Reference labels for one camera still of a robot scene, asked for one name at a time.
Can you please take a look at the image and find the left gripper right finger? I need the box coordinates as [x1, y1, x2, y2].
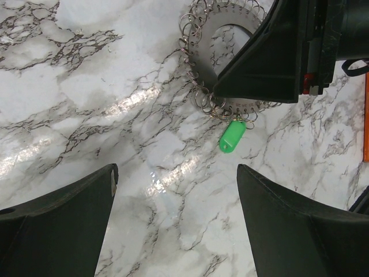
[237, 164, 368, 276]

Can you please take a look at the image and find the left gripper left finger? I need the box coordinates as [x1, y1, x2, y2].
[1, 164, 118, 276]

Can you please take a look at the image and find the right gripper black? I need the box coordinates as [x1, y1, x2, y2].
[213, 0, 368, 103]

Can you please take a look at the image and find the green key tag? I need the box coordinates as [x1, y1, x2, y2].
[219, 121, 246, 154]

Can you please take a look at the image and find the metal disc with keyrings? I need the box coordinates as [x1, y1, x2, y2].
[178, 1, 279, 129]

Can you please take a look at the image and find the orange box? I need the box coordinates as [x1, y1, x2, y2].
[363, 73, 369, 163]

